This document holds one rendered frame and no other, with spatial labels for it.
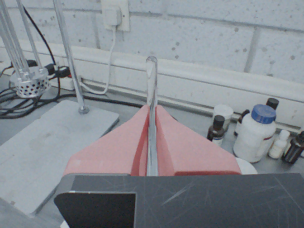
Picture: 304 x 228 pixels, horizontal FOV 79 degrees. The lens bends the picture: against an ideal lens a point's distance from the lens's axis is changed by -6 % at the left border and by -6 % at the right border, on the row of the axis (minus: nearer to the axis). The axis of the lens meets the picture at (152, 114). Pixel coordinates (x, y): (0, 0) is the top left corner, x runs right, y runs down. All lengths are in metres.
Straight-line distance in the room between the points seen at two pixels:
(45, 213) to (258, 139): 0.40
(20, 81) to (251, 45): 0.49
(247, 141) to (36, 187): 0.41
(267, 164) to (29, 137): 0.54
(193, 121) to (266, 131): 0.19
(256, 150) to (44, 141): 0.46
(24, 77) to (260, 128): 0.44
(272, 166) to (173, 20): 0.41
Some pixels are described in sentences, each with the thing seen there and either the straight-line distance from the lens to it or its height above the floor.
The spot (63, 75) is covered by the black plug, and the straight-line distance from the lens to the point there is 0.70.
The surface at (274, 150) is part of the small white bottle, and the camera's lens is 0.48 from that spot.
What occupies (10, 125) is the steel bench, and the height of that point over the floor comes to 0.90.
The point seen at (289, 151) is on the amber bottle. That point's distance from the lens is 0.49.
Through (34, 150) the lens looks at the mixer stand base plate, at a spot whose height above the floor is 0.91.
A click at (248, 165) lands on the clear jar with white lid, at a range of 0.34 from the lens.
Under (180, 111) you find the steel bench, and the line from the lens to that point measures 0.55.
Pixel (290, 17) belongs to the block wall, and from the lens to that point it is 0.52.
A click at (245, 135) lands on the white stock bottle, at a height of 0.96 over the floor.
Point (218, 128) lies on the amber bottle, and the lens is 0.42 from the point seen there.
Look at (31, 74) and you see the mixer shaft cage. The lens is 0.42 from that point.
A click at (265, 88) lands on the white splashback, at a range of 0.52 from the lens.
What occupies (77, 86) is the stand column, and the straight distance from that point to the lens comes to 0.52.
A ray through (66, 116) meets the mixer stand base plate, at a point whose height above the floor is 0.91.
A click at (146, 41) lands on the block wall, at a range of 0.59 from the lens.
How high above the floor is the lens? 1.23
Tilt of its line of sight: 37 degrees down
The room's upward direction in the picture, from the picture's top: straight up
